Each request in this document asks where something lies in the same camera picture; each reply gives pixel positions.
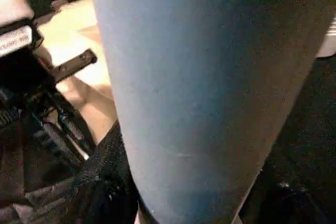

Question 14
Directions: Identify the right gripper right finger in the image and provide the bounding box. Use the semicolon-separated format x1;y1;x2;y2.
236;166;336;224

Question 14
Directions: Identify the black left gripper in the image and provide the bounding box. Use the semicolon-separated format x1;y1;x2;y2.
0;23;98;176

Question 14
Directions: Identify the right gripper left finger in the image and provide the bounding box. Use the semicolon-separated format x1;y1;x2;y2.
75;123;140;224

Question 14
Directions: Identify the white plastic table top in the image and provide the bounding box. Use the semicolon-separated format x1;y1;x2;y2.
34;0;336;146

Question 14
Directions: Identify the white plastic table leg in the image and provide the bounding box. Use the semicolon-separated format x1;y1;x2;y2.
85;0;336;224

